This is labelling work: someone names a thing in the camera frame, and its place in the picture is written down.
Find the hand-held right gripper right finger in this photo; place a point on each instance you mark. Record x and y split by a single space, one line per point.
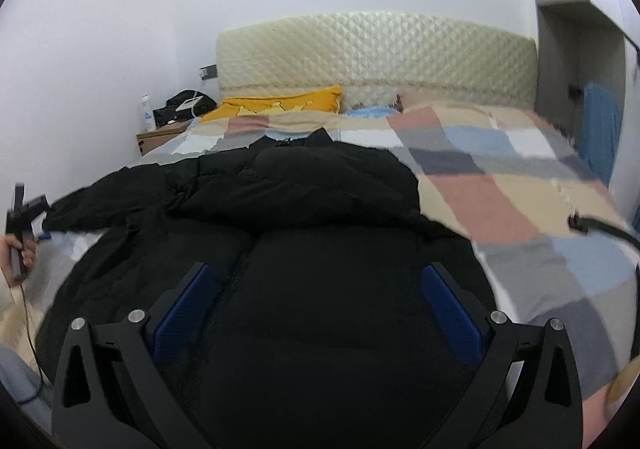
451 315

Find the black puffer jacket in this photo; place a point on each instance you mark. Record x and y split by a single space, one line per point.
310 229

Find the white bottle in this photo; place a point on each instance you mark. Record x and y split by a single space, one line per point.
147 115

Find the wooden nightstand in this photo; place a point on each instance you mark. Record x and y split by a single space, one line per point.
155 139

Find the light blue pillow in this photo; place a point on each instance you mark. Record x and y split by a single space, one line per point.
367 112

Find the person's jeans leg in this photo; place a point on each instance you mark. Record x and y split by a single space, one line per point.
20 379

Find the blue towel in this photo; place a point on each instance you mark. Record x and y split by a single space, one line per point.
600 129

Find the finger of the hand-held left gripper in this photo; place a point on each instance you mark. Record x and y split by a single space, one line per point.
38 206

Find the patchwork checked blanket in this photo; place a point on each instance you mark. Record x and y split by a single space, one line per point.
500 189

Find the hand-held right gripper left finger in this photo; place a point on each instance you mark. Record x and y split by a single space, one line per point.
184 315

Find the person's left hand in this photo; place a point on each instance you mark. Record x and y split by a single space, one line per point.
27 254

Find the yellow pillow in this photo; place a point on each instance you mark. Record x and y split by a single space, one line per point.
280 104

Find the cream quilted headboard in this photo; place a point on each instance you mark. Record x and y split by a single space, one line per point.
380 54

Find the black bag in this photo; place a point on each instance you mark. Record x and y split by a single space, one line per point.
167 115

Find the grey wall socket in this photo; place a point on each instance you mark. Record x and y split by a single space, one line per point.
209 71

